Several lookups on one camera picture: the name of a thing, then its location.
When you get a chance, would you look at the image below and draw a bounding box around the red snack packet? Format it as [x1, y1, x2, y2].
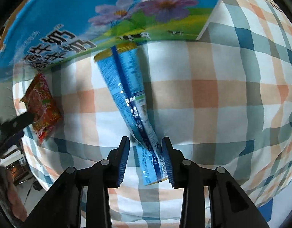
[21, 73, 62, 144]

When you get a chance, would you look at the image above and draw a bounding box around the long blue snack packet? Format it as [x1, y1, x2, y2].
[94, 42, 168, 185]

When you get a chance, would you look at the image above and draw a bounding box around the person's left hand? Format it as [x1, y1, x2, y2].
[0, 167, 27, 222]

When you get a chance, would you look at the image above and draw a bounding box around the plaid checkered blanket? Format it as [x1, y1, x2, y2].
[12, 0, 292, 228]

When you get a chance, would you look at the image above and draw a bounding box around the cardboard milk box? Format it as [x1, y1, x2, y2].
[0, 0, 221, 82]

